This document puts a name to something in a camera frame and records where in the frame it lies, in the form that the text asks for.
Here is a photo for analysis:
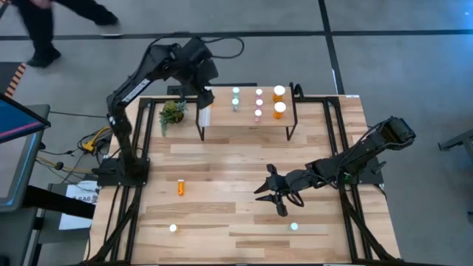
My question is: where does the wooden shelf with black frame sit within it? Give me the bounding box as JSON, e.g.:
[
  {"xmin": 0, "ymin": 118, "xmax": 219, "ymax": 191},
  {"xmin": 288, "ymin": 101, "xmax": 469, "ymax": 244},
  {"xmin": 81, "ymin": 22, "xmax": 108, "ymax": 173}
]
[{"xmin": 195, "ymin": 81, "xmax": 299, "ymax": 142}]

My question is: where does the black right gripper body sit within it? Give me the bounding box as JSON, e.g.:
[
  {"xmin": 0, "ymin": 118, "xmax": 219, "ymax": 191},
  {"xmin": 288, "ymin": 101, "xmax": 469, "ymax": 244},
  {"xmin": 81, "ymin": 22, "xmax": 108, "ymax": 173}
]
[{"xmin": 265, "ymin": 164, "xmax": 308, "ymax": 218}]

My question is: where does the bundle of cables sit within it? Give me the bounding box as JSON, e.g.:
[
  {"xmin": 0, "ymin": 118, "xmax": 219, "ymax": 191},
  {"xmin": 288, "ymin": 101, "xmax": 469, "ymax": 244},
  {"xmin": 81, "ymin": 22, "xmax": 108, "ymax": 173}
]
[{"xmin": 35, "ymin": 147, "xmax": 98, "ymax": 175}]

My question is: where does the hazard striped black mat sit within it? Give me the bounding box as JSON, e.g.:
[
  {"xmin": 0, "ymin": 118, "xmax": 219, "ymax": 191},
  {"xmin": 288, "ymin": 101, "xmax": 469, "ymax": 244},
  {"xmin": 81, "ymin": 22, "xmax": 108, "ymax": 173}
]
[{"xmin": 0, "ymin": 61, "xmax": 29, "ymax": 99}]

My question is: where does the potted green succulent plant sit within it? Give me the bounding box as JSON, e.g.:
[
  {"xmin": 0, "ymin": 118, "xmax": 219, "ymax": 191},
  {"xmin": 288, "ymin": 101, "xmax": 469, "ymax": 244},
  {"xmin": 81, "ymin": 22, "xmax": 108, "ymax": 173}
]
[{"xmin": 158, "ymin": 100, "xmax": 189, "ymax": 137}]

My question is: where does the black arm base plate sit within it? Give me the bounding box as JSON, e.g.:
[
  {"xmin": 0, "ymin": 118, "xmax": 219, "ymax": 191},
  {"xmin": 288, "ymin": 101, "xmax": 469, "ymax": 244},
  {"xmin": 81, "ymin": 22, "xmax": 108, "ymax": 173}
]
[
  {"xmin": 332, "ymin": 154, "xmax": 385, "ymax": 185},
  {"xmin": 96, "ymin": 157, "xmax": 151, "ymax": 187}
]

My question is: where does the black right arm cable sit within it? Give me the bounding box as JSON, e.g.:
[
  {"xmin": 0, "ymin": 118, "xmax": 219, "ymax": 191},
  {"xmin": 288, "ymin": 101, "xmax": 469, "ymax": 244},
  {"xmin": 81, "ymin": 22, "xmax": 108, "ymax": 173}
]
[{"xmin": 286, "ymin": 187, "xmax": 306, "ymax": 208}]

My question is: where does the black aluminium rig frame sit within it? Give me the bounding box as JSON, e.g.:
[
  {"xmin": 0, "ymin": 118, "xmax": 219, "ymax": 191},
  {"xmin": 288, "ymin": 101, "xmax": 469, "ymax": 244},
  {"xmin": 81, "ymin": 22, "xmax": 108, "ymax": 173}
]
[{"xmin": 78, "ymin": 95, "xmax": 409, "ymax": 266}]

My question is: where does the black power strip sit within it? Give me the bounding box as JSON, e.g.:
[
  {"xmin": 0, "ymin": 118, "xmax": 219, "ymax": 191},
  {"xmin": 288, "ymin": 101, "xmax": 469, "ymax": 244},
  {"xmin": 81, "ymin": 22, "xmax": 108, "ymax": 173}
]
[{"xmin": 166, "ymin": 84, "xmax": 197, "ymax": 96}]

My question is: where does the blue screen monitor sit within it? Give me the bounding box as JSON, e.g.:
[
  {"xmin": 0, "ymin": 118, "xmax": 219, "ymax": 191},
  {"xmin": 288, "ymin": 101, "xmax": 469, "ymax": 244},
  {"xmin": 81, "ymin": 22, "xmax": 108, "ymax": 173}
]
[{"xmin": 0, "ymin": 92, "xmax": 52, "ymax": 144}]

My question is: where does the grey metal stand leg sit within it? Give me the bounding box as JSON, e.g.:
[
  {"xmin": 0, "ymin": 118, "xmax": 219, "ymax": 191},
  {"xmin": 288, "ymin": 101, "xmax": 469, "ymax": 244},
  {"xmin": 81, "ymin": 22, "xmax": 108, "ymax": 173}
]
[{"xmin": 438, "ymin": 128, "xmax": 473, "ymax": 152}]

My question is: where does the white paper sheet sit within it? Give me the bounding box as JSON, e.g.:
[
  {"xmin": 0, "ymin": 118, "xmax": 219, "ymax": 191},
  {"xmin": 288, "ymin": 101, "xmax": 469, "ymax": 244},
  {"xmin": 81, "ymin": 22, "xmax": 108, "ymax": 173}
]
[{"xmin": 58, "ymin": 180, "xmax": 100, "ymax": 231}]

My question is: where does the person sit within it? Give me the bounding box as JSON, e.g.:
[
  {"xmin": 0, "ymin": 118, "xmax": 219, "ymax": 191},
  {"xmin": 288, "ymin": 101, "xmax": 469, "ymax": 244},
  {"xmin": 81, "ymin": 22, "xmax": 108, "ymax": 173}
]
[{"xmin": 10, "ymin": 0, "xmax": 120, "ymax": 69}]

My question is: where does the black beam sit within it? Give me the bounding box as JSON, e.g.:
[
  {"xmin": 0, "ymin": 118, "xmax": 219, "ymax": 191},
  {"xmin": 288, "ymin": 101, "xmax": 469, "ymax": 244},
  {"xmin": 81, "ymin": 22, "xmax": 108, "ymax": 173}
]
[{"xmin": 22, "ymin": 183, "xmax": 96, "ymax": 219}]

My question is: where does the large orange pill bottle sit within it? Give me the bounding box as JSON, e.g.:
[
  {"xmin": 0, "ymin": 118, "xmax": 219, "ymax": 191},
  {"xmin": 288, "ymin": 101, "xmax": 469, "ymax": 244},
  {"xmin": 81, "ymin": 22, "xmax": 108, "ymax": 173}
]
[
  {"xmin": 273, "ymin": 101, "xmax": 288, "ymax": 120},
  {"xmin": 272, "ymin": 84, "xmax": 286, "ymax": 103}
]

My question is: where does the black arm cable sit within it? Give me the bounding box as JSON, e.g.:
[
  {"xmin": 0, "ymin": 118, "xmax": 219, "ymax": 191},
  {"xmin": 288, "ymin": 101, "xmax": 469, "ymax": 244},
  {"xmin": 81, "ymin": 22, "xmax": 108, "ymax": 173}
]
[
  {"xmin": 286, "ymin": 187, "xmax": 306, "ymax": 208},
  {"xmin": 147, "ymin": 35, "xmax": 245, "ymax": 60}
]

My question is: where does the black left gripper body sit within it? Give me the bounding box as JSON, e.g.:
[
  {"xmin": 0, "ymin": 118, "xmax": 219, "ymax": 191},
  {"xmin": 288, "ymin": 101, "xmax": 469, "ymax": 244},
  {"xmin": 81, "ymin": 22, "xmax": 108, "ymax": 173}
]
[{"xmin": 173, "ymin": 36, "xmax": 220, "ymax": 98}]

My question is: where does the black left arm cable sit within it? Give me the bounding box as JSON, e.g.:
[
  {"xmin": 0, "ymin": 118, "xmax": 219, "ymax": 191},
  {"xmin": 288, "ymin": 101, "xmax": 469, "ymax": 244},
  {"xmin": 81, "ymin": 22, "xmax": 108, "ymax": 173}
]
[{"xmin": 147, "ymin": 35, "xmax": 245, "ymax": 60}]

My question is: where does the black metal bar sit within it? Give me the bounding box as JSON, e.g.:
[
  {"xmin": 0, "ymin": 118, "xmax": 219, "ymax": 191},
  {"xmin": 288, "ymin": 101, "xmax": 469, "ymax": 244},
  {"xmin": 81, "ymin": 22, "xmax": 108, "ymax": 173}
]
[{"xmin": 216, "ymin": 82, "xmax": 259, "ymax": 88}]

